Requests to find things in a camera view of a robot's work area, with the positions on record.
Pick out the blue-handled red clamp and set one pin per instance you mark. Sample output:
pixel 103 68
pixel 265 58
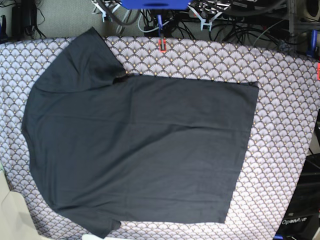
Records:
pixel 162 40

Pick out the black OpenArm box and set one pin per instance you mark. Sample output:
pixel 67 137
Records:
pixel 302 218

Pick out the dark navy T-shirt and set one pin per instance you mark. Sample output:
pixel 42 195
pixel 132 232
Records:
pixel 107 147

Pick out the red clamp at right edge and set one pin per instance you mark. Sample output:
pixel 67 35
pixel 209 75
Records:
pixel 318 71

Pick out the black adapter on floor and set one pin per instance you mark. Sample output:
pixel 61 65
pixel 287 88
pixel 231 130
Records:
pixel 23 19

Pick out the blue clamp at right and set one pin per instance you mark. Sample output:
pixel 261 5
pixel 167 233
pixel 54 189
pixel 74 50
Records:
pixel 312 44

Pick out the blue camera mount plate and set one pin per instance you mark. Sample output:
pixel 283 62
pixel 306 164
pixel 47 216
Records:
pixel 155 4

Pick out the beige cardboard box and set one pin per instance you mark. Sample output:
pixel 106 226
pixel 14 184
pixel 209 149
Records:
pixel 15 220

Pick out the white power strip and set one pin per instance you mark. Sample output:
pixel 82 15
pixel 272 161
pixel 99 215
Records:
pixel 202 14

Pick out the fan-patterned tablecloth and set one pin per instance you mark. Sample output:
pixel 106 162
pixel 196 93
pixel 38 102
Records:
pixel 284 121

